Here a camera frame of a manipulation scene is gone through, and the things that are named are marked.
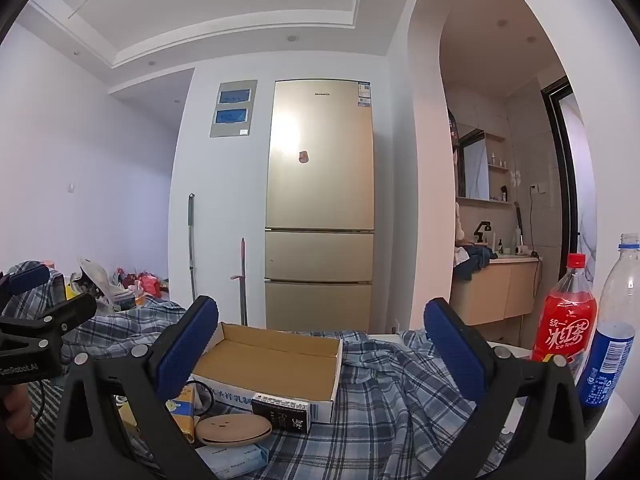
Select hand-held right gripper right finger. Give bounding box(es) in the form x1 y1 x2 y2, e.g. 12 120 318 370
422 298 586 480

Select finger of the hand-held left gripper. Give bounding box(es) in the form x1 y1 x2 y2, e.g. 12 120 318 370
0 293 97 348
0 264 52 301

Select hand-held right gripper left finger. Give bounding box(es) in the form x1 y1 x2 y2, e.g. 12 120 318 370
52 295 221 480

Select black cord loop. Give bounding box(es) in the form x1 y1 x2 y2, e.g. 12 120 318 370
190 382 217 417

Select yellow carton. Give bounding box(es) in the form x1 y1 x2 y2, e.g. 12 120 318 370
167 385 196 443

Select cardboard box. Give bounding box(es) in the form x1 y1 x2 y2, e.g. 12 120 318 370
190 322 343 423

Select round wooden disc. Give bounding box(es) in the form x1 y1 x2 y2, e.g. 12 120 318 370
195 401 273 447

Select small black box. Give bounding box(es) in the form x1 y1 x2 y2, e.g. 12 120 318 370
250 393 312 433

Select blue white tissue pack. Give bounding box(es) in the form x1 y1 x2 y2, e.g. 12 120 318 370
195 442 271 478

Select person's left hand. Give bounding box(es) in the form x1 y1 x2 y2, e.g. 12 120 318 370
4 386 36 440

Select grey white bag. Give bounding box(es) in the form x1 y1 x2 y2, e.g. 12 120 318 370
70 257 122 311

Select wooden vanity cabinet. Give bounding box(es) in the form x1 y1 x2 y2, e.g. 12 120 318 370
450 255 543 328

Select red plastic bags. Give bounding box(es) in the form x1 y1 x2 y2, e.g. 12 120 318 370
112 267 168 301

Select dark blue clothes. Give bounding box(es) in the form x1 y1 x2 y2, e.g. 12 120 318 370
452 244 498 282

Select blue plaid cloth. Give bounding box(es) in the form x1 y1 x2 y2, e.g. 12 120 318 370
0 260 521 480

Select red iced tea bottle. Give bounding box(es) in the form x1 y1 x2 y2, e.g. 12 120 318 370
531 253 598 376

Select white hanging cloth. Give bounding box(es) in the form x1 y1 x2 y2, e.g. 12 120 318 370
454 202 466 267

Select clear bottle blue label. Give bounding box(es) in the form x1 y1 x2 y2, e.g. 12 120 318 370
575 233 640 431

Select bathroom mirror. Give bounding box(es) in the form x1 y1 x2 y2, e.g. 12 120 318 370
457 129 491 201

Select gold refrigerator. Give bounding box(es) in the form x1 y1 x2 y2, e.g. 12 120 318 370
264 79 376 333

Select black framed glass door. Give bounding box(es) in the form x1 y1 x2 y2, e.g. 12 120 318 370
541 76 598 311

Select grey electrical panel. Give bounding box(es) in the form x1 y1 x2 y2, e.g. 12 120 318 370
208 79 258 138

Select grey mop handle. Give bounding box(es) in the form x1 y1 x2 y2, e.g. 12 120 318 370
188 193 197 306

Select wall shelf with bottles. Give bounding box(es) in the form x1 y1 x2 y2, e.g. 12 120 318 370
487 132 513 206

